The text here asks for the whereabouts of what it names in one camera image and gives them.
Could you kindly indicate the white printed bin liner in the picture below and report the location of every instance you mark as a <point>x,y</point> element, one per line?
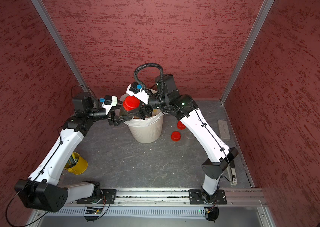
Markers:
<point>136,113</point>

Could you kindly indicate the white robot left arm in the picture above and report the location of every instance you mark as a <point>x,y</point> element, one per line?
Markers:
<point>40,190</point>

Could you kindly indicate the yellow pencil cup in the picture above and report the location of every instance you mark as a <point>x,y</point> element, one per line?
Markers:
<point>76,164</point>

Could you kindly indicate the grey rectangular pad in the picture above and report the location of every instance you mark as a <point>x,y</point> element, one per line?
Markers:
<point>224,130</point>

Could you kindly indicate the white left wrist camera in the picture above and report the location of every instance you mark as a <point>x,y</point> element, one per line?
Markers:
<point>108,102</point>

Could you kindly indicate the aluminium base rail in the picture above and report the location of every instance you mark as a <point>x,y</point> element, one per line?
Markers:
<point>181,197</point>

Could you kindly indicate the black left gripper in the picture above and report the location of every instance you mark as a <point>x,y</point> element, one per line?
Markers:
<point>111,118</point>

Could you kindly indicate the cream plastic trash bin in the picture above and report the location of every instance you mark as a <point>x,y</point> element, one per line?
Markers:
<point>148,130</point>

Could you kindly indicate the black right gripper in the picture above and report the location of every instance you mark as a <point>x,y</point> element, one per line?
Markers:
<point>148,108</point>

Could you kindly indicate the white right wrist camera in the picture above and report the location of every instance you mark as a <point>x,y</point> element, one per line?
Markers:
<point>136,90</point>

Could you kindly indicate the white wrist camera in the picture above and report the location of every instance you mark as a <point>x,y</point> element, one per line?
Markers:
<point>136,90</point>
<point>108,102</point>

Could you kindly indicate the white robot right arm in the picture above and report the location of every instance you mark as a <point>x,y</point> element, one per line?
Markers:
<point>168,99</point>

